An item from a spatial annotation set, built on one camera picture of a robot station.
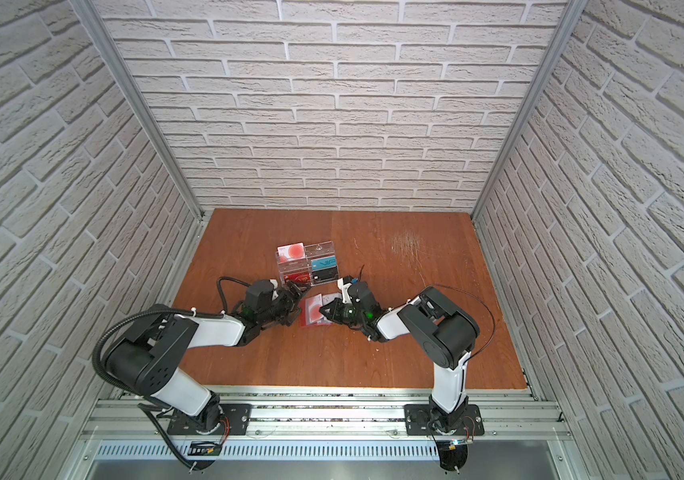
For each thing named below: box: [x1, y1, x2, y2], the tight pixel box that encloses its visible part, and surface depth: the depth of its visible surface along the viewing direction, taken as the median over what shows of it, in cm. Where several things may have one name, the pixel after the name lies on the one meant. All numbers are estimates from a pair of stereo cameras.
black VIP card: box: [311, 266, 338, 284], surface depth 100 cm
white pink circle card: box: [277, 242, 306, 263], surface depth 99 cm
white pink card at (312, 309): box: [305, 294, 324, 325], surface depth 93 cm
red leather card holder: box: [299, 293, 342, 326], surface depth 93 cm
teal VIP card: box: [311, 255, 337, 271], surface depth 100 cm
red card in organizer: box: [284, 272, 311, 283], surface depth 99 cm
